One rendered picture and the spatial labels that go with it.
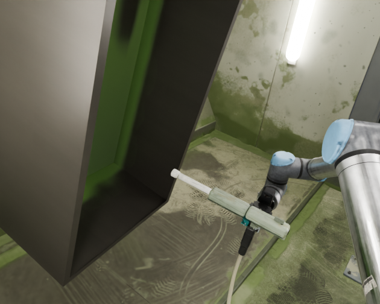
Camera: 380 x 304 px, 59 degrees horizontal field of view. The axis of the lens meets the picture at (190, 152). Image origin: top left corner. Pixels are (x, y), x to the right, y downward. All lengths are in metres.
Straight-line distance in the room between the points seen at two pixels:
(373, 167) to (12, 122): 0.91
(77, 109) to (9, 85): 0.25
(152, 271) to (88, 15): 1.39
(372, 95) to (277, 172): 1.40
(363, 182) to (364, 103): 1.90
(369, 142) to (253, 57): 2.14
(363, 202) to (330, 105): 1.99
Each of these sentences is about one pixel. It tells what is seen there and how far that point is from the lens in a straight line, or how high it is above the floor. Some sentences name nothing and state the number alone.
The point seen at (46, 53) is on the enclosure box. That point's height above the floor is 1.22.
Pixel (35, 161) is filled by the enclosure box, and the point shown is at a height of 0.91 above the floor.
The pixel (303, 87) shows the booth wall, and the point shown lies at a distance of 2.79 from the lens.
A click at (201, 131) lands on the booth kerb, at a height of 0.13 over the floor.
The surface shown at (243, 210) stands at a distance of 1.22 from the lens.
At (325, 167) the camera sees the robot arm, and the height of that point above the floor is 0.85.
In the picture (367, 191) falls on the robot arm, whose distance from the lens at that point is 0.82.
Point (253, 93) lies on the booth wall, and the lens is 2.98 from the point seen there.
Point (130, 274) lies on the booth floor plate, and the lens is 1.81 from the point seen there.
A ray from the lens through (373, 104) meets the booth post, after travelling 2.69.
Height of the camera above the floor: 1.43
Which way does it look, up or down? 29 degrees down
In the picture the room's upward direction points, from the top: 8 degrees clockwise
